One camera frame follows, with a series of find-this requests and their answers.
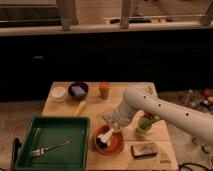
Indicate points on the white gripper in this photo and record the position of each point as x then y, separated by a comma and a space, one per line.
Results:
117, 119

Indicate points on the white handled black brush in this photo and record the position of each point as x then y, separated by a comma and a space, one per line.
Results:
103, 140

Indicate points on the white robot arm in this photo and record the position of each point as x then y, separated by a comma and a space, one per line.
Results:
191, 121

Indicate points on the red bowl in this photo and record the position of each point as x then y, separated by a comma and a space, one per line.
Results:
116, 141

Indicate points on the dark bowl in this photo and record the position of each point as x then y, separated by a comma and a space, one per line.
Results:
82, 85

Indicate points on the green cup with utensil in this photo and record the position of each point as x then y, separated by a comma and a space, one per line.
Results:
145, 124

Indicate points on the wooden table board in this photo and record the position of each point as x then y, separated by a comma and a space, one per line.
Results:
96, 107

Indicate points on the dark rectangular sponge block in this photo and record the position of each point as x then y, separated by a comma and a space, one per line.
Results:
144, 150

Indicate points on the blue sponge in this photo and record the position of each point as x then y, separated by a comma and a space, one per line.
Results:
78, 91

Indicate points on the small white cup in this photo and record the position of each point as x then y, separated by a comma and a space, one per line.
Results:
58, 94

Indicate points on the green plastic tray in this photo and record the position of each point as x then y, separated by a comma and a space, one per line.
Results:
50, 131

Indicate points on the silver metal fork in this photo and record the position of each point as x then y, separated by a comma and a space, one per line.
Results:
43, 150

